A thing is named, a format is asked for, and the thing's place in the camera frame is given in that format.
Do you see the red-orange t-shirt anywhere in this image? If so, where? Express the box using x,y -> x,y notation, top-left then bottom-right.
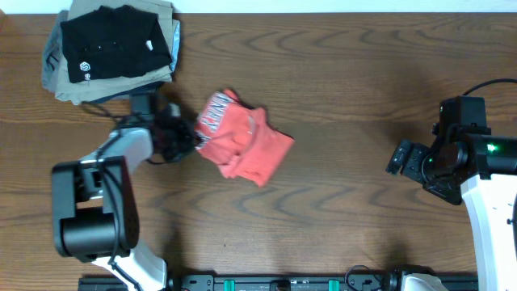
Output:
195,89 -> 294,187

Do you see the right black camera cable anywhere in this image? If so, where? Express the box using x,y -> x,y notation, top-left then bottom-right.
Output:
462,78 -> 517,97

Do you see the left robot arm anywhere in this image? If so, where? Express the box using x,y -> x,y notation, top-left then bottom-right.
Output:
51,93 -> 195,291

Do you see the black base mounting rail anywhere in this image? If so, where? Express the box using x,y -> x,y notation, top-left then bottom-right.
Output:
78,266 -> 480,291

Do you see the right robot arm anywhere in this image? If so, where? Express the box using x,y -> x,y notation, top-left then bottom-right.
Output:
386,95 -> 516,290

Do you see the folded grey garment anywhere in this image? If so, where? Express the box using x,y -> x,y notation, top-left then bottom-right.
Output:
41,10 -> 69,92

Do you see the folded light blue garment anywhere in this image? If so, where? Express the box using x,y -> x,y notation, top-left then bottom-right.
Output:
170,19 -> 181,72

